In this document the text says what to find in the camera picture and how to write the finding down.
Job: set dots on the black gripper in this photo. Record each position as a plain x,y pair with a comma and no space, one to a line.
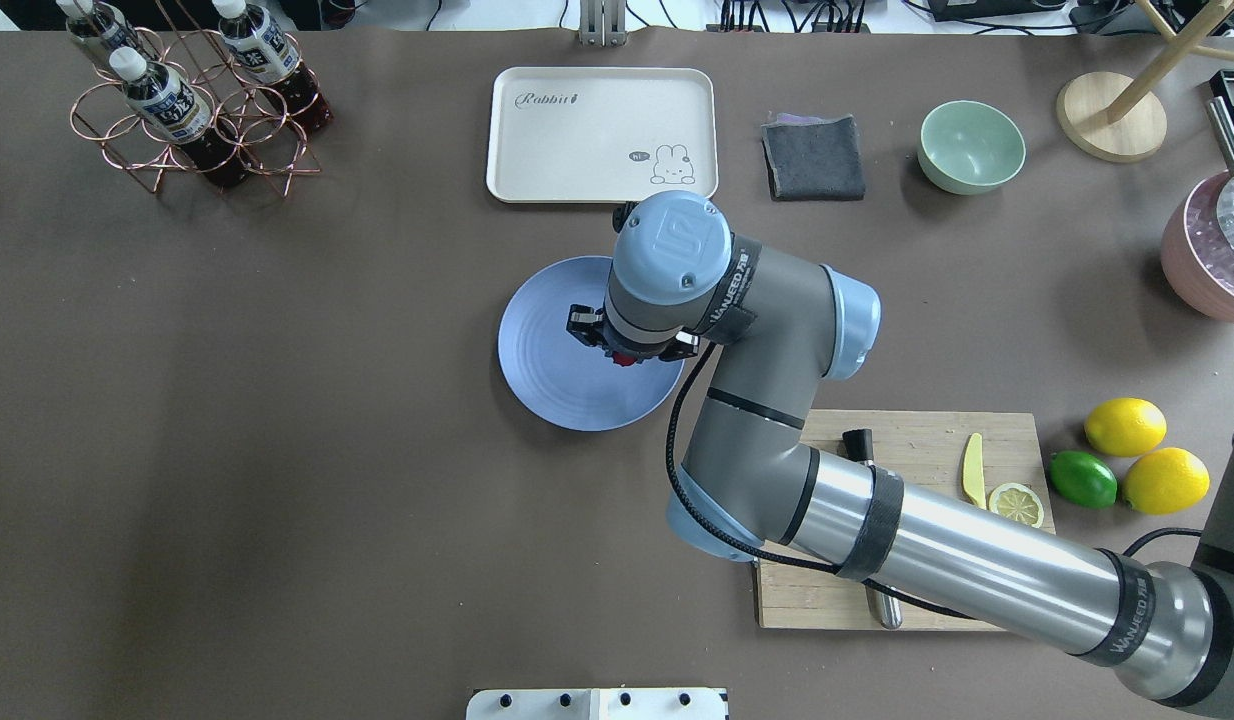
585,325

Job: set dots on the blue round plate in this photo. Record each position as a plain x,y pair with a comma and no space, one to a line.
568,384

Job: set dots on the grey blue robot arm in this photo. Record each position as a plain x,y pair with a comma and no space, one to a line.
680,275

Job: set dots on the cream rabbit tray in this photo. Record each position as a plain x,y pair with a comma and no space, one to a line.
600,134

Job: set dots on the grey folded cloth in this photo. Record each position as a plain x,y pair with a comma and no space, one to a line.
811,158

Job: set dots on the wooden cutting board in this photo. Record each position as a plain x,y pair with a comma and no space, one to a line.
927,449

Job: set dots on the steel muddler black tip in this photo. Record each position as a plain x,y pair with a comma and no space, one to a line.
885,610

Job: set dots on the yellow plastic knife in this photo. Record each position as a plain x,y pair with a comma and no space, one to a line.
973,481

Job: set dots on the green bowl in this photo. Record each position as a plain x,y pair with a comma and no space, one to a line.
967,147

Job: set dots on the dark drink bottle right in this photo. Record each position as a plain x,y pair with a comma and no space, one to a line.
265,53

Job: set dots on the dark drink bottle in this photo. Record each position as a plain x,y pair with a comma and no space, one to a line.
173,106
98,29
265,53

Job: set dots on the lemon slice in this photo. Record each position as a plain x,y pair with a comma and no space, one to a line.
1019,503

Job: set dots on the dark drink bottle middle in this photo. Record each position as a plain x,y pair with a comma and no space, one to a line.
173,106

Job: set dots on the green lime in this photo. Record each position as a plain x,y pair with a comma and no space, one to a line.
1084,479

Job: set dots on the whole lemon upper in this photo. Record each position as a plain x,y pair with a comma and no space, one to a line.
1125,427

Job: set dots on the whole lemon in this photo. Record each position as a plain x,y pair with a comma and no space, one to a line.
1166,480
1125,427

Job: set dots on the wooden stand round base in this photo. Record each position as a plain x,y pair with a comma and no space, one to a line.
1117,118

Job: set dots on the dark drink bottle left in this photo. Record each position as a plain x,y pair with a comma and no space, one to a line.
98,29

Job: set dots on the whole lemon lower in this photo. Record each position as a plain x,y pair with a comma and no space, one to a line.
1166,480

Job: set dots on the pink ice bucket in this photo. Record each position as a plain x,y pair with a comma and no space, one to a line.
1197,260

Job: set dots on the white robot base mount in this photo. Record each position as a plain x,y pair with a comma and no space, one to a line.
600,703

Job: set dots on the copper wire bottle rack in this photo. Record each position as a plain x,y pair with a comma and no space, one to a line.
175,34

